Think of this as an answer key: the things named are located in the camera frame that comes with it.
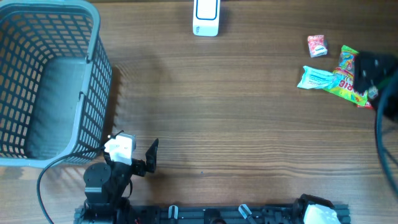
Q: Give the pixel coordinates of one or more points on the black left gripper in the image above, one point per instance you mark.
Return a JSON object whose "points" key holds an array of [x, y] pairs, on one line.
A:
{"points": [[140, 168]]}

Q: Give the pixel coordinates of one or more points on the mint green wipes pack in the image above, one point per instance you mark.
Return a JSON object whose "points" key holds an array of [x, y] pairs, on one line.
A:
{"points": [[318, 79]]}

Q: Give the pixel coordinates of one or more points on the red white tissue pack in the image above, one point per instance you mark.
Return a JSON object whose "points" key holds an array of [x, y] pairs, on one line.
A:
{"points": [[317, 45]]}

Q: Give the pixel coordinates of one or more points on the Haribo gummy candy bag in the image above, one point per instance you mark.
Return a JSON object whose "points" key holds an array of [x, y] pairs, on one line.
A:
{"points": [[345, 87]]}

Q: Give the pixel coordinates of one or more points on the red package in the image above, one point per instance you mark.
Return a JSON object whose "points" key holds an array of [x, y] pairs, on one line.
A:
{"points": [[367, 106]]}

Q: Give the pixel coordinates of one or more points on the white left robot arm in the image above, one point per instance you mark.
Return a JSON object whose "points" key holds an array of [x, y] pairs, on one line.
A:
{"points": [[105, 185]]}

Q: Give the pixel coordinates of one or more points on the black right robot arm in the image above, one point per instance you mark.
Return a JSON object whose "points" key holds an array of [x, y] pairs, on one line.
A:
{"points": [[375, 77]]}

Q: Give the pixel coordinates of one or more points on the white barcode scanner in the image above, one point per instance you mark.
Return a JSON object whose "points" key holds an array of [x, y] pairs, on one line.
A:
{"points": [[206, 17]]}

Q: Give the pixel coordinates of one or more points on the grey plastic shopping basket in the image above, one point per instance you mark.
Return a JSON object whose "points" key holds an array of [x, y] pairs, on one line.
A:
{"points": [[55, 82]]}

